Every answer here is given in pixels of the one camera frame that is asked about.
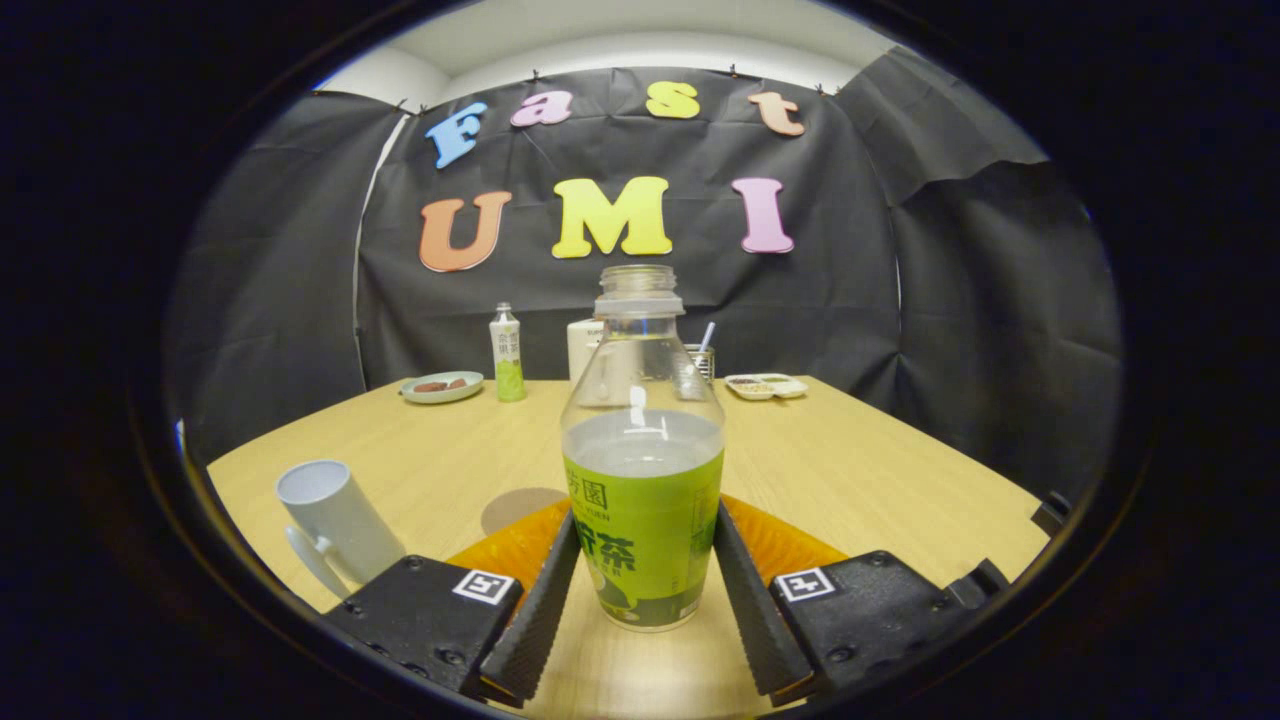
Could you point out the white divided tray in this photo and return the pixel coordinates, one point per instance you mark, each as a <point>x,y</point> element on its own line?
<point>765,387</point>

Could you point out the black backdrop cloth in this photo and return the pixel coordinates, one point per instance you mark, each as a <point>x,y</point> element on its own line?
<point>850,300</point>

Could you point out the white straw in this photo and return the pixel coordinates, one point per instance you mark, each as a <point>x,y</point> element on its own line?
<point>706,337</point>

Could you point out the small capped green bottle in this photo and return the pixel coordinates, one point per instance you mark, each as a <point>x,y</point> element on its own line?
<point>508,370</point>

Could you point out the pale grey cup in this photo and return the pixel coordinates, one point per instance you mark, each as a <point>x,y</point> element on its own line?
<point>345,520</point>

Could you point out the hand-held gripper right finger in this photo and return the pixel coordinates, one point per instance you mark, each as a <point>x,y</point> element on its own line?
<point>760,620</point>

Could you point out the round brown coaster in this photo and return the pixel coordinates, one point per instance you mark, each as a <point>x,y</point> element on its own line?
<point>515,508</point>

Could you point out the pale green plate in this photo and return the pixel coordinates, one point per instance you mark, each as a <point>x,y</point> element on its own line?
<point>440,397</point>

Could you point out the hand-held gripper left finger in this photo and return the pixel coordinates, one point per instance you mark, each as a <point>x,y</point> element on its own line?
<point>535,630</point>

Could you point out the wooden table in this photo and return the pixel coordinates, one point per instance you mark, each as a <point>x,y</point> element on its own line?
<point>850,470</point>

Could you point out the green label juice bottle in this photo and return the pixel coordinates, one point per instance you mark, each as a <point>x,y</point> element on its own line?
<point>640,520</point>

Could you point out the white toaster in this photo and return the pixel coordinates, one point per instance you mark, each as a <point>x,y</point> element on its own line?
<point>582,350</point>

